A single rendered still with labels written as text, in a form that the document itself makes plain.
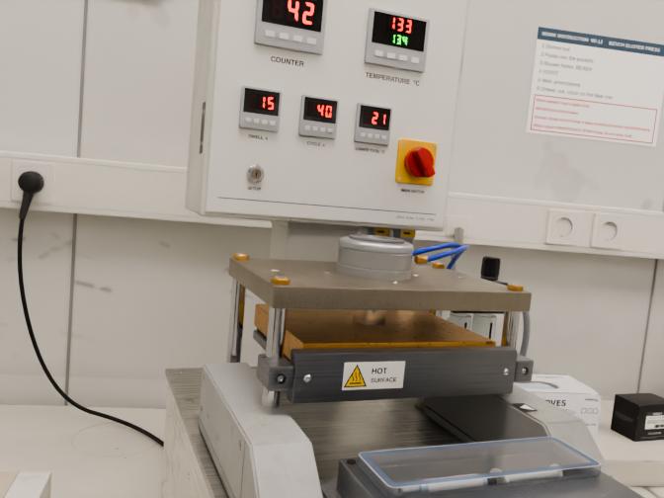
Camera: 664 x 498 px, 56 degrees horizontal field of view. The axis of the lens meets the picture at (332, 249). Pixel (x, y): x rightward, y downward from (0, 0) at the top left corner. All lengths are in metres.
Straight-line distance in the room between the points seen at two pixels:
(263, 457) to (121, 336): 0.80
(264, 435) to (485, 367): 0.23
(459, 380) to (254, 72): 0.41
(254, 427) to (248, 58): 0.42
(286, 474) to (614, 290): 1.09
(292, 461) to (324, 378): 0.09
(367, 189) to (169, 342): 0.60
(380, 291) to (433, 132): 0.32
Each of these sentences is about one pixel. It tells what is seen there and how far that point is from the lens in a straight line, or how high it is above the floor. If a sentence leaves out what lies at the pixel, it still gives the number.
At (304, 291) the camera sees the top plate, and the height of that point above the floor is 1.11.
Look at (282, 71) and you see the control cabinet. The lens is 0.75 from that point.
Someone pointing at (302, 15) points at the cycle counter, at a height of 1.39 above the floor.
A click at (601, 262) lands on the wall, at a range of 1.44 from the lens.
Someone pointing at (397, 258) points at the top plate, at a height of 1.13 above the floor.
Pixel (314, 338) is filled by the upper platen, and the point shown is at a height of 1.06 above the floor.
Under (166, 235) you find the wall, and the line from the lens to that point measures 1.21.
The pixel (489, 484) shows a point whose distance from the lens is 0.48.
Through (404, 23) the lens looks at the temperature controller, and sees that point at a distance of 0.82.
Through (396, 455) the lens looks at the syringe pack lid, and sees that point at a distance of 0.49.
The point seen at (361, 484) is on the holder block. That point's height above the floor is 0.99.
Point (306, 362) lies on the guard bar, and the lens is 0.54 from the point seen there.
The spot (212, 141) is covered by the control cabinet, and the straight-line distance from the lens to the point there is 0.73.
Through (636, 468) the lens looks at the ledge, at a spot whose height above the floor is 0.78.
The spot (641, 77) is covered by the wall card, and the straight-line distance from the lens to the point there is 1.49.
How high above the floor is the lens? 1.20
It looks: 6 degrees down
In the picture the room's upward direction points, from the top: 5 degrees clockwise
